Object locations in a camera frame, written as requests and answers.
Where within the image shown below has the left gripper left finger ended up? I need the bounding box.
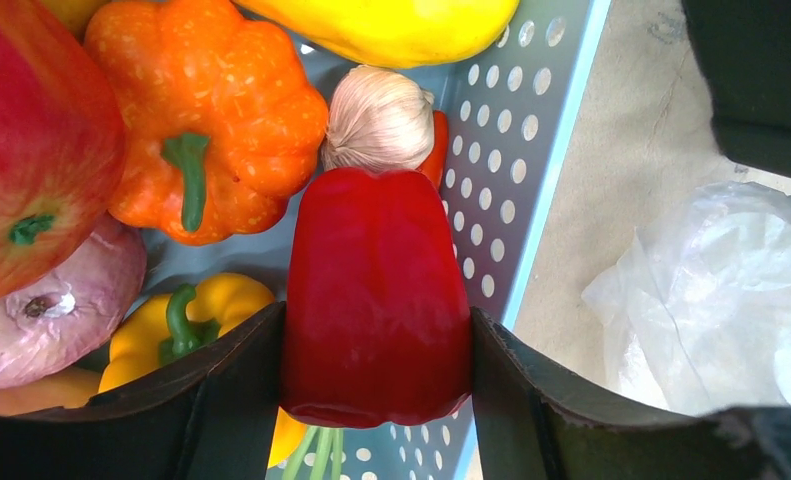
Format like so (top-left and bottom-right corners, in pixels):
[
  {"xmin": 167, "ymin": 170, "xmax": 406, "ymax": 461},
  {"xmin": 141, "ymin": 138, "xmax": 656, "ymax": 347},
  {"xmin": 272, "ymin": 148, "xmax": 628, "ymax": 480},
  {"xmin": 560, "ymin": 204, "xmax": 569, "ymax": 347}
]
[{"xmin": 0, "ymin": 302, "xmax": 285, "ymax": 479}]

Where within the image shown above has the red bell pepper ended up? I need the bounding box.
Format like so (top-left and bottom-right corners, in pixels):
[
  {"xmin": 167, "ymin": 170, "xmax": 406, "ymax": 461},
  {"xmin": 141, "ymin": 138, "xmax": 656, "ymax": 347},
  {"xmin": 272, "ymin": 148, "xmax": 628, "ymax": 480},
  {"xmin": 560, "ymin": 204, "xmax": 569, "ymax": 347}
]
[{"xmin": 281, "ymin": 168, "xmax": 473, "ymax": 429}]

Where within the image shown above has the yellow lemon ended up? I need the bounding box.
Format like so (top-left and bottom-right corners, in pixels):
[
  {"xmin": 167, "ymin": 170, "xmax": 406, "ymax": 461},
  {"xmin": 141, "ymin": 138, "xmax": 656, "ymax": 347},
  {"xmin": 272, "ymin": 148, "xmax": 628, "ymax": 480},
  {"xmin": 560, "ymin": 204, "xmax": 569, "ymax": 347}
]
[{"xmin": 41, "ymin": 0, "xmax": 110, "ymax": 40}]

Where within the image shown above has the red apple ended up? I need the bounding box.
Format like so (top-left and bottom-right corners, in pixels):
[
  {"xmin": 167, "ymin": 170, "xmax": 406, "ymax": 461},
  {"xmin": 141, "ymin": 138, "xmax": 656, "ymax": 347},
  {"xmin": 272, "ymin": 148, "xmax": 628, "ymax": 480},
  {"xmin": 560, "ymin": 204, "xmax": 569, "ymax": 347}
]
[{"xmin": 0, "ymin": 1, "xmax": 125, "ymax": 298}]

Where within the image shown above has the yellow squash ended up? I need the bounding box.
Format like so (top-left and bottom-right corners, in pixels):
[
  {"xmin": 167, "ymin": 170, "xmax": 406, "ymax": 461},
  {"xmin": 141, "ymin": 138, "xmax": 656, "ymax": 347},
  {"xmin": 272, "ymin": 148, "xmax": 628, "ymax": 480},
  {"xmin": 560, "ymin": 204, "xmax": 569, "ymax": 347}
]
[{"xmin": 238, "ymin": 0, "xmax": 519, "ymax": 69}]

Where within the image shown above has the yellow bell pepper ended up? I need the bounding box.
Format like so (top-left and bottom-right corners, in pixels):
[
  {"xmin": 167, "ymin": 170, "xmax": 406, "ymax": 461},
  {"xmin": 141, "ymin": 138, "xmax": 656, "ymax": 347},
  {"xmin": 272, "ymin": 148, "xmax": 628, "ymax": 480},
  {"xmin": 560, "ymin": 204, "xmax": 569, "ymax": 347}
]
[{"xmin": 96, "ymin": 272, "xmax": 310, "ymax": 470}]

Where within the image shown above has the polka dot zip bag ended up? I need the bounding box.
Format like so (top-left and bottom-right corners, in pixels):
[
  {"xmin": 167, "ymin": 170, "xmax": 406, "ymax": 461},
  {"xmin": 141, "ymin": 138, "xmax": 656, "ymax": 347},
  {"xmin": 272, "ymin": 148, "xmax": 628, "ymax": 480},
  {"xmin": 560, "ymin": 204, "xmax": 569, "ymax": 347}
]
[{"xmin": 582, "ymin": 182, "xmax": 791, "ymax": 416}]

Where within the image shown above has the garlic bulb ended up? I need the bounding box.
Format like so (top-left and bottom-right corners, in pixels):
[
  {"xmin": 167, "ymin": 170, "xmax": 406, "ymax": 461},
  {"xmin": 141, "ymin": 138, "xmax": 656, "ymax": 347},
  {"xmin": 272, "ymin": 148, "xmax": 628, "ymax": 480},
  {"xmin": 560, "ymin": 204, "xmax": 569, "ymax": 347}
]
[{"xmin": 320, "ymin": 65, "xmax": 435, "ymax": 173}]

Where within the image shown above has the black plastic toolbox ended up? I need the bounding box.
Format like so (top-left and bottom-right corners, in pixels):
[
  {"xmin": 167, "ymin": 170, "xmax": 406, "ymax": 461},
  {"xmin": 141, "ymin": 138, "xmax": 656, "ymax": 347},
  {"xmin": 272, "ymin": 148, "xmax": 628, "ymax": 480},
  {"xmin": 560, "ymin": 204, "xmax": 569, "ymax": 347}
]
[{"xmin": 682, "ymin": 0, "xmax": 791, "ymax": 178}]

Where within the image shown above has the red onion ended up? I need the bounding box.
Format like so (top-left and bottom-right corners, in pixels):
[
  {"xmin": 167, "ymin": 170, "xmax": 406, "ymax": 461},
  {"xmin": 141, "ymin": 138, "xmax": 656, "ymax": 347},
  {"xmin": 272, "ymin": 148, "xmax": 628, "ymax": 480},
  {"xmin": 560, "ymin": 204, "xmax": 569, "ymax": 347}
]
[{"xmin": 0, "ymin": 216, "xmax": 147, "ymax": 389}]

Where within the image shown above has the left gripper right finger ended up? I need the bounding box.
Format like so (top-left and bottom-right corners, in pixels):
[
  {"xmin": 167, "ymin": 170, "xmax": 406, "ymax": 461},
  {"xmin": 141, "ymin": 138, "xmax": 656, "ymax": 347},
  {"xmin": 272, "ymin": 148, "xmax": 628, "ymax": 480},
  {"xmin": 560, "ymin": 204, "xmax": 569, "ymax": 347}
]
[{"xmin": 472, "ymin": 308, "xmax": 791, "ymax": 479}]

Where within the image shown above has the small orange pumpkin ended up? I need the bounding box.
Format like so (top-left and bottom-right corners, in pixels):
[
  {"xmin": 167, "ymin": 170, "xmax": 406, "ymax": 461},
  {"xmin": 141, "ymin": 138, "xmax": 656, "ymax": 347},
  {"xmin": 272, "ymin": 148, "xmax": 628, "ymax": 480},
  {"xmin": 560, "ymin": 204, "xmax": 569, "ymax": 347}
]
[{"xmin": 85, "ymin": 0, "xmax": 328, "ymax": 246}]

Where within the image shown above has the peach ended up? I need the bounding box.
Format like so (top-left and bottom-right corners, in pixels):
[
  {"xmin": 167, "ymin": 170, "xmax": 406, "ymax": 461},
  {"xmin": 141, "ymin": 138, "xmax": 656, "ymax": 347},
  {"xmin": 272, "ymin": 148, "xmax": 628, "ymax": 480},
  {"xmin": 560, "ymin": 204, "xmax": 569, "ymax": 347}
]
[{"xmin": 0, "ymin": 367, "xmax": 101, "ymax": 416}]

